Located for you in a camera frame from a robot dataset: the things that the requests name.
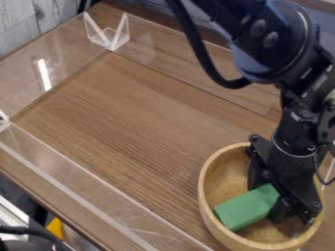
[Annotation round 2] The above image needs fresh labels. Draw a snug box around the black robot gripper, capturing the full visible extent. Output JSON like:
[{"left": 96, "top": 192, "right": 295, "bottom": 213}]
[{"left": 246, "top": 134, "right": 327, "bottom": 225}]

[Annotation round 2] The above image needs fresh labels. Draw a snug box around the green rectangular block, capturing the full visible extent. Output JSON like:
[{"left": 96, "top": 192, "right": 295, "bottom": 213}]
[{"left": 214, "top": 183, "right": 280, "bottom": 231}]

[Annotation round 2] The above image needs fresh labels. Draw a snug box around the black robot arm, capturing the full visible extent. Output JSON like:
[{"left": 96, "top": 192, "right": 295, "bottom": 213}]
[{"left": 191, "top": 0, "right": 335, "bottom": 224}]

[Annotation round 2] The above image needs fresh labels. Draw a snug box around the brown wooden bowl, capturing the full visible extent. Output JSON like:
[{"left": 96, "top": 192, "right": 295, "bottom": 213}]
[{"left": 198, "top": 143, "right": 325, "bottom": 251}]

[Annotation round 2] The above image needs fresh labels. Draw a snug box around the yellow object under table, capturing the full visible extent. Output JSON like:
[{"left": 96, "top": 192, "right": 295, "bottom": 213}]
[{"left": 46, "top": 218, "right": 64, "bottom": 239}]

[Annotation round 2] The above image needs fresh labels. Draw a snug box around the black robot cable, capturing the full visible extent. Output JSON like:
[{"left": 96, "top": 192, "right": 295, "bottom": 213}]
[{"left": 164, "top": 0, "right": 254, "bottom": 90}]

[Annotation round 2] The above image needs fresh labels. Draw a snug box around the clear acrylic corner bracket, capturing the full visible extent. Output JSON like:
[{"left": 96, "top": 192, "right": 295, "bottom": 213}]
[{"left": 83, "top": 13, "right": 130, "bottom": 52}]

